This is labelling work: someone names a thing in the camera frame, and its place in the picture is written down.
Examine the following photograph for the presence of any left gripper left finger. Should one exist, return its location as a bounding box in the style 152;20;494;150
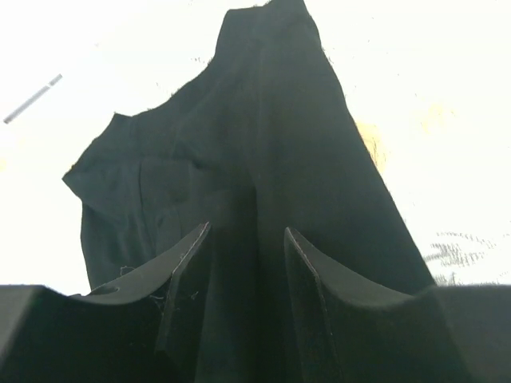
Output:
1;224;212;382

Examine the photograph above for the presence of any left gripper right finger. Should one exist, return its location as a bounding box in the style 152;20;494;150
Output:
284;228;510;382

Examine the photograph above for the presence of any black t-shirt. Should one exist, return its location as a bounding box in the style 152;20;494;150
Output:
63;1;434;382

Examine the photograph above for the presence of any floral patterned table mat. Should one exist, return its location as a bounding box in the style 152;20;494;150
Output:
1;1;510;294

